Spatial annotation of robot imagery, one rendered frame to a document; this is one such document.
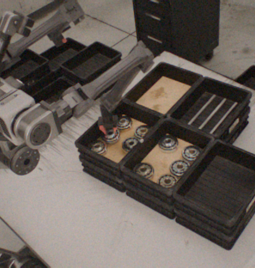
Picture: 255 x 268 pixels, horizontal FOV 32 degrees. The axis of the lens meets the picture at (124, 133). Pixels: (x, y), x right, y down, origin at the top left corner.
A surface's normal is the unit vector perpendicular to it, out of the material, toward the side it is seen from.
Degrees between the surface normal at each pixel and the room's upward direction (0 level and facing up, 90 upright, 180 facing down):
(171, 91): 0
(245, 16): 0
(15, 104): 0
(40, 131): 90
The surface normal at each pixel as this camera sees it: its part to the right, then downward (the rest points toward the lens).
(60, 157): -0.12, -0.71
